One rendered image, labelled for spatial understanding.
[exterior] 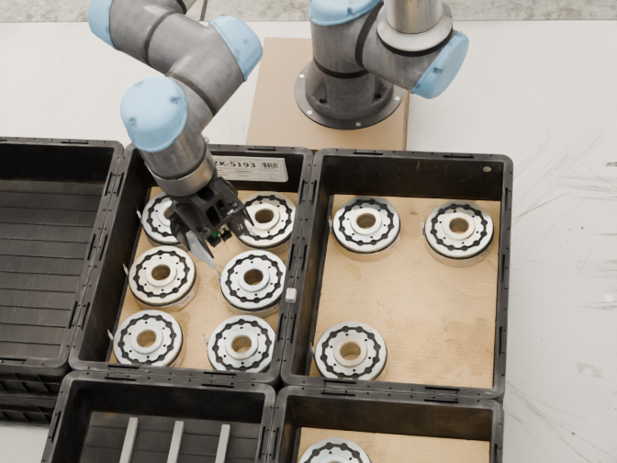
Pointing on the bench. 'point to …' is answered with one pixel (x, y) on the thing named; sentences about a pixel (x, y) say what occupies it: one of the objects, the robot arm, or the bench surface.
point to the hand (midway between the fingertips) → (219, 239)
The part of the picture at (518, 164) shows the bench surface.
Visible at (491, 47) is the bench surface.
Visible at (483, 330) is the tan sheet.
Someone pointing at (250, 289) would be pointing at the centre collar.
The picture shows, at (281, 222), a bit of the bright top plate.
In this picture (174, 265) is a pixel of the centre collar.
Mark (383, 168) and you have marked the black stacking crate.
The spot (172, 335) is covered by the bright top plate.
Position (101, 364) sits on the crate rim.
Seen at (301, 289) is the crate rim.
